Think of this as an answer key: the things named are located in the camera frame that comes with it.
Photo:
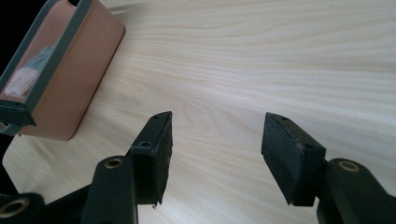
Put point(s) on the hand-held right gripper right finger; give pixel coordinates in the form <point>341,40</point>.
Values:
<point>292,165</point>

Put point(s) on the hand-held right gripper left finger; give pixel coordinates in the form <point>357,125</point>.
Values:
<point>152,161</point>

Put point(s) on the grey fingerless glove pink cuff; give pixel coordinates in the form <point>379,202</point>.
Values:
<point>25,81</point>

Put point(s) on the pink basket with grey rim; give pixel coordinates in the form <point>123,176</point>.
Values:
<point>77,81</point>

